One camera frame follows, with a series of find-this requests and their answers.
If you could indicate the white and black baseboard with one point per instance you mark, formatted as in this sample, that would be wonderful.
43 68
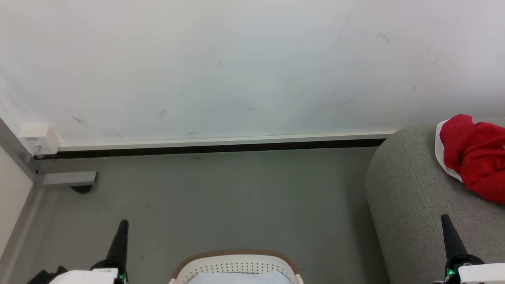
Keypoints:
236 144

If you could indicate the black caster foot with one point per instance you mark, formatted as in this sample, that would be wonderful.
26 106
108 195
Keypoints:
81 189

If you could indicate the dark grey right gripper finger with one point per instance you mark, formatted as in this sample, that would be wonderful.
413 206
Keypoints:
453 240

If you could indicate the white laundry basket brown rim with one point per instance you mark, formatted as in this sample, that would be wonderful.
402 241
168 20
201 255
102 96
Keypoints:
236 262

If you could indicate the grey metal foot bracket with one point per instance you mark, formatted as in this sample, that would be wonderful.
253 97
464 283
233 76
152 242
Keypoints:
70 178

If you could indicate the grey metal frame post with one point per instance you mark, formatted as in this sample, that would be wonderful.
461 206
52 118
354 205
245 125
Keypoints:
17 152

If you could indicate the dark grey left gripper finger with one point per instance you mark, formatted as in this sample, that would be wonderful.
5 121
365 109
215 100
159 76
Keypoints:
118 246

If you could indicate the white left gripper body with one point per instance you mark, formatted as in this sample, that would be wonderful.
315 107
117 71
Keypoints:
86 276

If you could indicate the red garment with white stripe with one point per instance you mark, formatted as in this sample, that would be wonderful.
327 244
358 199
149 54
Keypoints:
477 157

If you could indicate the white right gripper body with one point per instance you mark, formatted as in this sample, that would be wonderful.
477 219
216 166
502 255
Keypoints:
473 272

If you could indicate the grey fabric sofa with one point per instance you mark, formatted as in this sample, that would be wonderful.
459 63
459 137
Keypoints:
414 205

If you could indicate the white wall socket box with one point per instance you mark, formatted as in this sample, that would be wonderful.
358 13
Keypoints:
38 139

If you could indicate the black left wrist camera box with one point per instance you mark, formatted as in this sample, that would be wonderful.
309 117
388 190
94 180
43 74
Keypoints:
45 277

